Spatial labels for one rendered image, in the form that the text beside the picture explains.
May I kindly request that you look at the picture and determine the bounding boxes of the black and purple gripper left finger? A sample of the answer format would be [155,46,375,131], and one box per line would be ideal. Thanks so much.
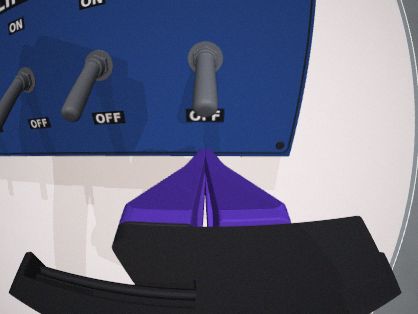
[118,149,205,226]

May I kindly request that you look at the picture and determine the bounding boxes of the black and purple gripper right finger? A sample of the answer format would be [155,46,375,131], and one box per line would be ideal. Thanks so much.
[205,149,291,226]

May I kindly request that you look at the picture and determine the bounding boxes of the dark blue switch console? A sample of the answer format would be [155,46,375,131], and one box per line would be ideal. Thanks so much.
[0,0,316,157]

